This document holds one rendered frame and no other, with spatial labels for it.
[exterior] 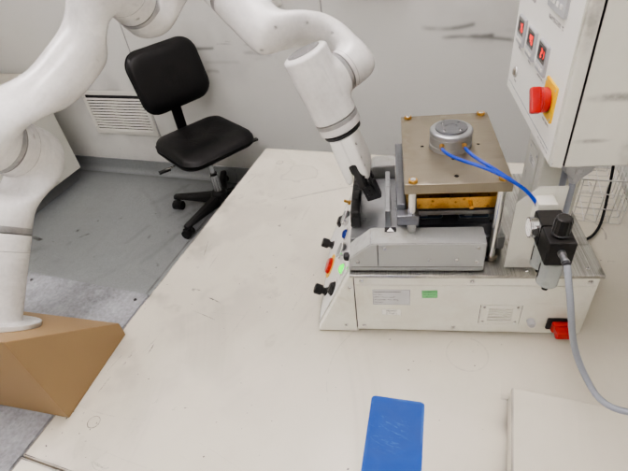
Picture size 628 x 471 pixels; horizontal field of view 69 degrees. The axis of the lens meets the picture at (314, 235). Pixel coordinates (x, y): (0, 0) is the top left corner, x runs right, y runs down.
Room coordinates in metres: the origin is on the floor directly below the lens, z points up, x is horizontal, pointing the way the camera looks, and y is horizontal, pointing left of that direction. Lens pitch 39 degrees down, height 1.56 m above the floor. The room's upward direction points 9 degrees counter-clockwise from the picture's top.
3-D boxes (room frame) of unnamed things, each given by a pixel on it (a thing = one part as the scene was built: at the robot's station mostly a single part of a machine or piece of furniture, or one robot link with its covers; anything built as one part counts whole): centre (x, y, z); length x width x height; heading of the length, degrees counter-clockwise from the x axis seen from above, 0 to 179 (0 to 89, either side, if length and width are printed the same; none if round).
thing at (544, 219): (0.52, -0.36, 1.05); 0.15 x 0.05 x 0.15; 168
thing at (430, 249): (0.65, -0.18, 0.96); 0.26 x 0.05 x 0.07; 78
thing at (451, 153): (0.74, -0.31, 1.08); 0.31 x 0.24 x 0.13; 168
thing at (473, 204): (0.76, -0.28, 1.07); 0.22 x 0.17 x 0.10; 168
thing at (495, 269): (0.76, -0.32, 0.93); 0.46 x 0.35 x 0.01; 78
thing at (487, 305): (0.75, -0.27, 0.84); 0.53 x 0.37 x 0.17; 78
